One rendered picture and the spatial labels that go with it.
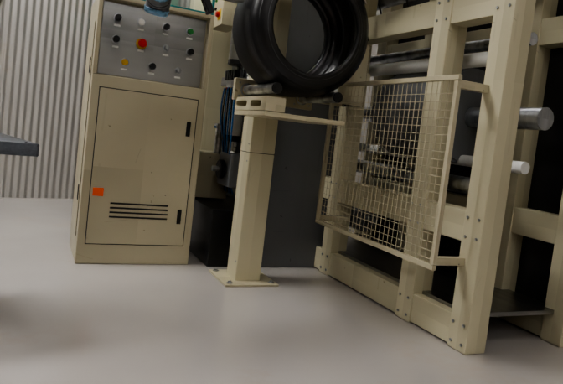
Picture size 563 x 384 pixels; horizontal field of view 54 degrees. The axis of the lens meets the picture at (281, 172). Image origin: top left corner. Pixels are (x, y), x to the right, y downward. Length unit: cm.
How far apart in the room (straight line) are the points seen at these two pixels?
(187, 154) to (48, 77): 213
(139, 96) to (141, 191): 46
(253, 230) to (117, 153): 74
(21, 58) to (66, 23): 44
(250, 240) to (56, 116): 251
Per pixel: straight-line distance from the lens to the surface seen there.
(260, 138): 258
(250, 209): 260
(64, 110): 474
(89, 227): 277
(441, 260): 210
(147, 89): 276
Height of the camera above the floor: 72
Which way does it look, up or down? 4 degrees down
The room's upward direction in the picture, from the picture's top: 7 degrees clockwise
